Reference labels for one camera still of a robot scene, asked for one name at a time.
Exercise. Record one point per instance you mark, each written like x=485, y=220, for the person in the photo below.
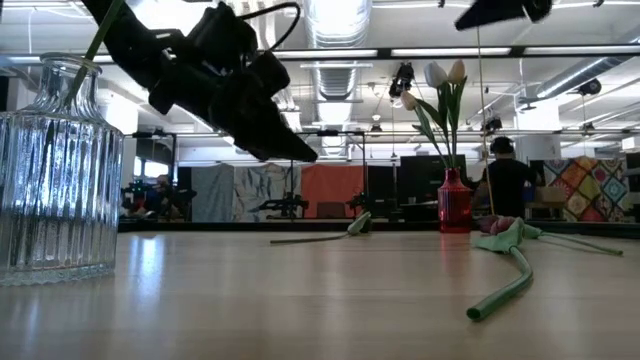
x=507, y=185

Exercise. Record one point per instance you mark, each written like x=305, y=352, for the colourful patchwork quilt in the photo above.
x=590, y=190

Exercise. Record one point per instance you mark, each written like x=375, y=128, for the maroon artificial tulip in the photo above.
x=495, y=301
x=487, y=223

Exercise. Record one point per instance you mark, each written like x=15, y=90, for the peach artificial tulip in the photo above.
x=456, y=71

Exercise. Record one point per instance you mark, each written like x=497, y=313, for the white artificial tulip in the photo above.
x=435, y=75
x=408, y=101

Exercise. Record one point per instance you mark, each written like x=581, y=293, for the silver ventilation duct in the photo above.
x=337, y=30
x=575, y=75

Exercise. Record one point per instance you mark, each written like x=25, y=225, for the black overhead camera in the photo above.
x=402, y=80

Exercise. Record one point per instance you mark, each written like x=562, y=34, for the clear ribbed glass vase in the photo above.
x=60, y=200

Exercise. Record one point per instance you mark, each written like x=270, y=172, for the black gantry beam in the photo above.
x=516, y=50

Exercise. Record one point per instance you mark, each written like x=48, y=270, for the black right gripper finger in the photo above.
x=495, y=10

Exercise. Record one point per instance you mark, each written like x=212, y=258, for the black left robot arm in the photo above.
x=135, y=40

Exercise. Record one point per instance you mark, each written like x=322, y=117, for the background robot station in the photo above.
x=150, y=197

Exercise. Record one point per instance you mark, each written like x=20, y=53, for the red ribbed glass vase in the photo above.
x=454, y=205

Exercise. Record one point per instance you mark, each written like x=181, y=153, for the white LED light bar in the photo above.
x=325, y=52
x=580, y=50
x=450, y=51

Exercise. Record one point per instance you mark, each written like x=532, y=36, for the grey fabric backdrop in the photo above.
x=212, y=192

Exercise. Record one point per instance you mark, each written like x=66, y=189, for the cardboard box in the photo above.
x=550, y=194

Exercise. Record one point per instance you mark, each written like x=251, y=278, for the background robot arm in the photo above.
x=285, y=204

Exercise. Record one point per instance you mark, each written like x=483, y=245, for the black artificial tulip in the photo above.
x=359, y=224
x=95, y=42

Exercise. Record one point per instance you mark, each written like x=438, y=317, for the orange backdrop panel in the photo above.
x=330, y=185

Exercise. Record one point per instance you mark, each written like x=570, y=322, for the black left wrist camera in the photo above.
x=220, y=30

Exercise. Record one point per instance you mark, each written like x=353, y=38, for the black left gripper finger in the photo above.
x=270, y=112
x=240, y=125

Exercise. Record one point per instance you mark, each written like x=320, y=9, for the leaf patterned fabric backdrop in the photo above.
x=265, y=182

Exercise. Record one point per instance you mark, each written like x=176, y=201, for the black monitor panel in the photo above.
x=420, y=180

